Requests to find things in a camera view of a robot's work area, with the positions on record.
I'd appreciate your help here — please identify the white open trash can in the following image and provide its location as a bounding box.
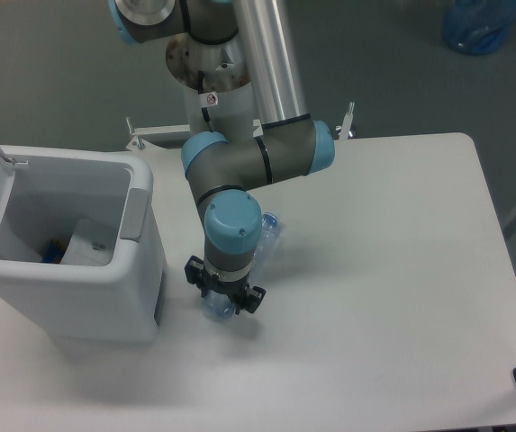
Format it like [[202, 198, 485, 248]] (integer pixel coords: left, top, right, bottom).
[[0, 145, 166, 342]]

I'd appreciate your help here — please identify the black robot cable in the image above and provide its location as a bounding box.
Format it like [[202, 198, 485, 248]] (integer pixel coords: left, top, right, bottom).
[[196, 70, 222, 136]]

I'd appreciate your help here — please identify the white paper wrapper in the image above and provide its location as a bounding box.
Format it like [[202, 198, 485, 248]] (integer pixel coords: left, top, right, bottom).
[[61, 218, 117, 266]]

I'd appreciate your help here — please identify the blue orange trash item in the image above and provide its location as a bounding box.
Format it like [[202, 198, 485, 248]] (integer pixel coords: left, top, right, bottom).
[[41, 240, 67, 264]]

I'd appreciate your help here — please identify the blue plastic bag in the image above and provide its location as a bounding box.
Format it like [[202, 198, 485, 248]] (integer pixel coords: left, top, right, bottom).
[[440, 0, 516, 56]]

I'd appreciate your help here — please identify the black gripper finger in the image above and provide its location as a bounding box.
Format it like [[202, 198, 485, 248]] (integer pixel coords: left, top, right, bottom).
[[233, 284, 267, 315], [185, 256, 208, 298]]

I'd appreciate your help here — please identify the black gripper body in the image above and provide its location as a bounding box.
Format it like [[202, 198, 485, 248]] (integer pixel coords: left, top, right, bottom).
[[201, 266, 249, 302]]

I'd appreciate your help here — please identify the clear plastic water bottle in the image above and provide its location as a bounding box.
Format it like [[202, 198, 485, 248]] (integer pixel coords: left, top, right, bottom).
[[203, 212, 282, 320]]

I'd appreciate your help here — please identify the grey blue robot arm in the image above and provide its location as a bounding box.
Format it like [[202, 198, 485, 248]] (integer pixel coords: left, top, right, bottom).
[[109, 1, 335, 313]]

